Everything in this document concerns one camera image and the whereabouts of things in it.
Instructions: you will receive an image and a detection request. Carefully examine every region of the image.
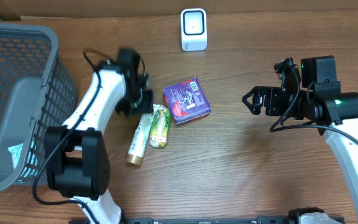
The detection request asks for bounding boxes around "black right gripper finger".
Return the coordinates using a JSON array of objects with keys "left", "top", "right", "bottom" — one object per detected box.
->
[
  {"left": 242, "top": 97, "right": 260, "bottom": 115},
  {"left": 242, "top": 86, "right": 260, "bottom": 101}
]

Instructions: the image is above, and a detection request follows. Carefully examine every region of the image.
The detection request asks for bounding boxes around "green yellow snack pouch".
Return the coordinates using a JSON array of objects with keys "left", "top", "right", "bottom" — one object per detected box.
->
[{"left": 149, "top": 105, "right": 172, "bottom": 148}]

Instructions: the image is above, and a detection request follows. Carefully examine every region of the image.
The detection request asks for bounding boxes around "white tube gold cap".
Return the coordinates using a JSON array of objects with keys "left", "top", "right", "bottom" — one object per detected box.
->
[{"left": 127, "top": 104, "right": 160, "bottom": 167}]

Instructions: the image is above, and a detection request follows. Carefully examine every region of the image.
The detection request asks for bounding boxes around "purple sanitary pad pack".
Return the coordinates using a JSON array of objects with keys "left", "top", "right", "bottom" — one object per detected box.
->
[{"left": 163, "top": 77, "right": 211, "bottom": 124}]

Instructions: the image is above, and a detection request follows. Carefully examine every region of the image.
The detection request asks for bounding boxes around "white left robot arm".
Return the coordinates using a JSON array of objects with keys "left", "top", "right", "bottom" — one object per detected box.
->
[{"left": 41, "top": 47, "right": 158, "bottom": 223}]

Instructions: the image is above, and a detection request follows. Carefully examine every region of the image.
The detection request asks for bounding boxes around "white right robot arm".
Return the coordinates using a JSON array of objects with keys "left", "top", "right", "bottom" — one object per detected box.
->
[{"left": 242, "top": 55, "right": 358, "bottom": 221}]

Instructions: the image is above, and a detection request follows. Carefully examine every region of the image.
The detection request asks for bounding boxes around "white barcode scanner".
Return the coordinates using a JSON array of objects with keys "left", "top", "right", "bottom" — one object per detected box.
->
[{"left": 180, "top": 8, "right": 208, "bottom": 52}]

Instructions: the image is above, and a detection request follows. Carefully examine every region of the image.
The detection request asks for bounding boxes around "grey plastic mesh basket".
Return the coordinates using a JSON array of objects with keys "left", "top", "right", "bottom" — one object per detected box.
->
[{"left": 0, "top": 23, "right": 78, "bottom": 191}]

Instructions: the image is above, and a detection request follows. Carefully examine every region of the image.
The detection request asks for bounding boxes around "white packet in basket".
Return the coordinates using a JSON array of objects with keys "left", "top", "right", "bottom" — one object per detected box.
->
[{"left": 8, "top": 143, "right": 24, "bottom": 170}]

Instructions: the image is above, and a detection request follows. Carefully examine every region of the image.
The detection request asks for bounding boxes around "brown cardboard backdrop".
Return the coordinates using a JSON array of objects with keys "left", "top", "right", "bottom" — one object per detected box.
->
[{"left": 0, "top": 0, "right": 358, "bottom": 21}]

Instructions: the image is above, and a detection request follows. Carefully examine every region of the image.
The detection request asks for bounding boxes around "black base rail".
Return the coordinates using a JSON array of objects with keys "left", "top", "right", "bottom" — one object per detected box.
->
[{"left": 122, "top": 216, "right": 344, "bottom": 224}]

